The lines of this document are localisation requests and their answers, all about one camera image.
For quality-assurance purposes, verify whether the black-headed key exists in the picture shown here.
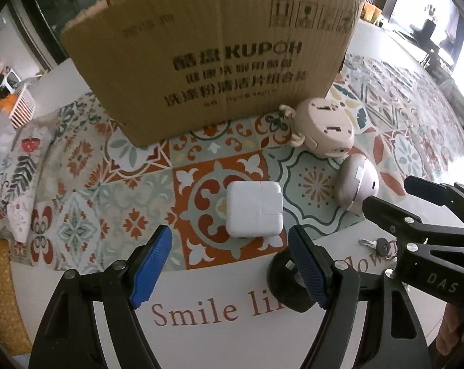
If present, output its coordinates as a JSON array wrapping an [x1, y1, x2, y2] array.
[[359, 237, 398, 256]]

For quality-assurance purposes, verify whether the beige round travel adapter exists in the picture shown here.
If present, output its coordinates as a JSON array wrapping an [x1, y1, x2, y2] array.
[[280, 97, 356, 158]]

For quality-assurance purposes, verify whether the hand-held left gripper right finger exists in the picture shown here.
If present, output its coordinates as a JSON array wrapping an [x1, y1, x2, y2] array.
[[288, 224, 429, 369]]

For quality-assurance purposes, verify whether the woven straw placemat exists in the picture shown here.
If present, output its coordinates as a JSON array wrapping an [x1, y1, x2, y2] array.
[[0, 234, 33, 354]]

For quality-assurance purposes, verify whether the black round device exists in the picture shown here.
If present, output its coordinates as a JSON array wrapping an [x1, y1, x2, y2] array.
[[266, 250, 334, 313]]

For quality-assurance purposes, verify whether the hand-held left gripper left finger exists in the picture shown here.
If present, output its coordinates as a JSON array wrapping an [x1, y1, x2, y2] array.
[[28, 225, 174, 369]]

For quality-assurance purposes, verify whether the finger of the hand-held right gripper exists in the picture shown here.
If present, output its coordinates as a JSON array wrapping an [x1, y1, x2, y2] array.
[[362, 195, 464, 247], [404, 176, 464, 225]]

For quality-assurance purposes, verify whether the orange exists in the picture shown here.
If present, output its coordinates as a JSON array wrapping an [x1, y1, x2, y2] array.
[[0, 94, 17, 118]]

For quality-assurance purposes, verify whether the leaf-print fabric tissue pouch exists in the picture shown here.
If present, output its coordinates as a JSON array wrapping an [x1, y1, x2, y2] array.
[[0, 123, 56, 239]]

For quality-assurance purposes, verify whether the person's right hand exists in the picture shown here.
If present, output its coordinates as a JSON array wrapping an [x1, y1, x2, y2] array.
[[442, 304, 464, 354]]

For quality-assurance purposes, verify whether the brown cardboard box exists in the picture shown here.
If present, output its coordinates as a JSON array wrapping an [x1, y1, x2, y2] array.
[[59, 0, 365, 147]]

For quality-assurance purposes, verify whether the white fruit basket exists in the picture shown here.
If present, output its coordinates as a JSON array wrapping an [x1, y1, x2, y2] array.
[[3, 85, 36, 129]]

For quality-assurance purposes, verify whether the white square charger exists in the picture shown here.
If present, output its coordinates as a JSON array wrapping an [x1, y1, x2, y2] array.
[[225, 180, 284, 239]]

